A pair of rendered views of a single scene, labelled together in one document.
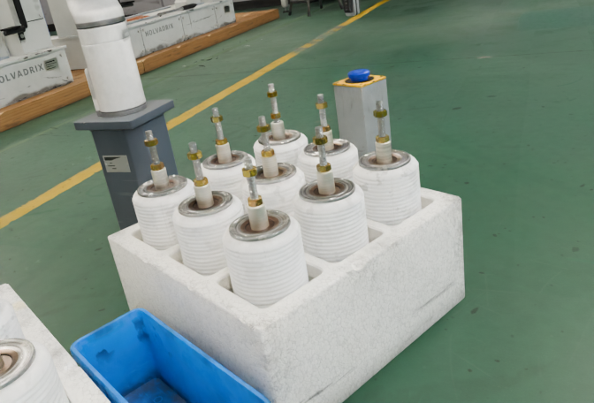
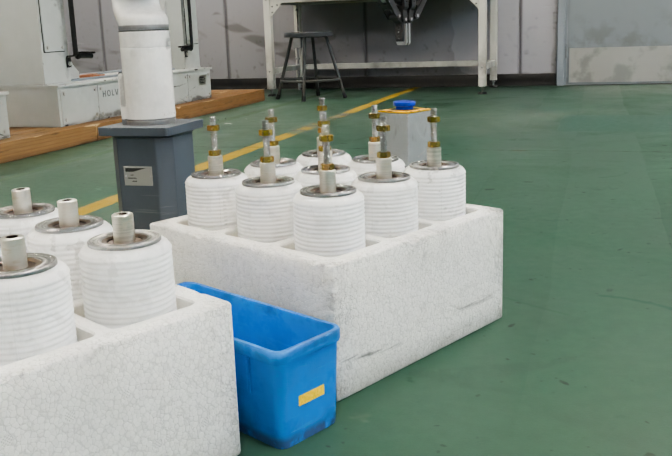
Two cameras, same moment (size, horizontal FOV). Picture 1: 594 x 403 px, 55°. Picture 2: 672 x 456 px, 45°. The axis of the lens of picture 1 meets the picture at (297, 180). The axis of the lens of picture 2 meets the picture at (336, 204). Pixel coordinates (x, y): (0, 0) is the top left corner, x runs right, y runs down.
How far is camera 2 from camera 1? 0.47 m
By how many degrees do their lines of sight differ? 12
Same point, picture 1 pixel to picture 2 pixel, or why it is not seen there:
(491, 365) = (528, 356)
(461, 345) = (499, 345)
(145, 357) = not seen: hidden behind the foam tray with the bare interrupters
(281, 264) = (348, 221)
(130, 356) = not seen: hidden behind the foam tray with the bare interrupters
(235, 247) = (309, 201)
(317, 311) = (376, 269)
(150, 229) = (203, 211)
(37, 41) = not seen: outside the picture
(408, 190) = (456, 191)
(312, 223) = (371, 201)
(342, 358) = (392, 327)
